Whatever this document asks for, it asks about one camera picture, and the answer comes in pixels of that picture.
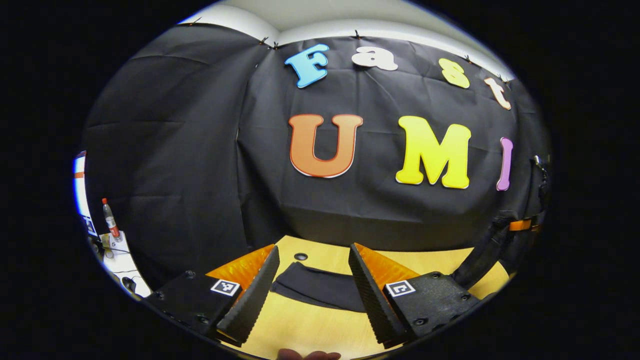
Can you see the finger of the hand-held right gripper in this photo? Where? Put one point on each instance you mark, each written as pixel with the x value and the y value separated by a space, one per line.
pixel 482 255

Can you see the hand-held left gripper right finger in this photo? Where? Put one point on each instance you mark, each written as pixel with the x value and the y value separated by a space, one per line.
pixel 372 295

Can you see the black computer mouse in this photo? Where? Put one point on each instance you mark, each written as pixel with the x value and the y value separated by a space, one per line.
pixel 129 285

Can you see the row of black cloth clips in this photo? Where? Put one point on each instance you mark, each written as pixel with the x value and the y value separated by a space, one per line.
pixel 357 35

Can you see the clear bottle red cap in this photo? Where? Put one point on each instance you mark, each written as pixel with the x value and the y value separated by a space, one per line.
pixel 111 222

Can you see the black jeans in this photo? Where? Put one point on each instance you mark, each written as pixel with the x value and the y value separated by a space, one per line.
pixel 320 287

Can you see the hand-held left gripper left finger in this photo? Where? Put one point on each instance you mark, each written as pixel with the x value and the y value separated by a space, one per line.
pixel 255 295

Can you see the white side table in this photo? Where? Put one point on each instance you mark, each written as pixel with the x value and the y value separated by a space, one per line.
pixel 120 260

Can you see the black backdrop cloth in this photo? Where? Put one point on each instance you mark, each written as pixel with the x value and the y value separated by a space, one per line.
pixel 190 150

